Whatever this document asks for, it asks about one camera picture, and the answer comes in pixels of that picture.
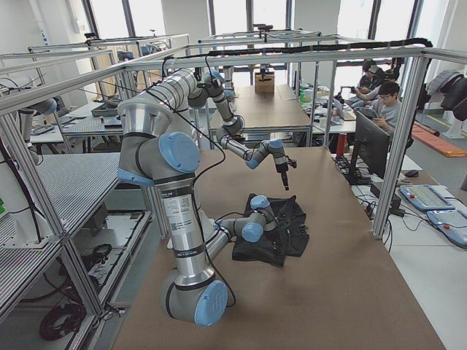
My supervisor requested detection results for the red water bottle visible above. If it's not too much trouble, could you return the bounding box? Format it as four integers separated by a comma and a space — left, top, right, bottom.
336, 133, 347, 158

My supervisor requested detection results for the black huawei monitor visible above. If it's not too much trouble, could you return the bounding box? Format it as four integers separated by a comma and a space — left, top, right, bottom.
347, 109, 390, 185

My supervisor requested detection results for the background seated person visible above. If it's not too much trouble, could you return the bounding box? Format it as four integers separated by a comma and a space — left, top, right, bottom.
354, 60, 385, 101

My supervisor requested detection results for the black t-shirt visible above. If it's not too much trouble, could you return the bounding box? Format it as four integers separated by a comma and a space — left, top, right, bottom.
232, 195, 309, 268

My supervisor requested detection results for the aluminium table frame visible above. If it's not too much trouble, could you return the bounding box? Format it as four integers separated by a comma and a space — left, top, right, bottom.
0, 34, 435, 329

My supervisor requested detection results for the seated person in grey hoodie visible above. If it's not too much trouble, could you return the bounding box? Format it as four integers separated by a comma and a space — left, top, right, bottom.
357, 81, 401, 138

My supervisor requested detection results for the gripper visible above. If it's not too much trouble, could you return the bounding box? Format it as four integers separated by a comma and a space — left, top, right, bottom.
268, 215, 288, 252
274, 155, 297, 191

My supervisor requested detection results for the cardboard box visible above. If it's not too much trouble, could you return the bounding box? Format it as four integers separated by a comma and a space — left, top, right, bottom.
255, 72, 275, 93

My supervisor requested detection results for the teach pendant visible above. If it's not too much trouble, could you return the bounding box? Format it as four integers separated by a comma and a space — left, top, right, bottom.
426, 210, 466, 248
399, 184, 455, 211

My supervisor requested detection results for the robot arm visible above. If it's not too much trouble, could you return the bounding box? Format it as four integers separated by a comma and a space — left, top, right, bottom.
117, 69, 296, 326
188, 71, 296, 190

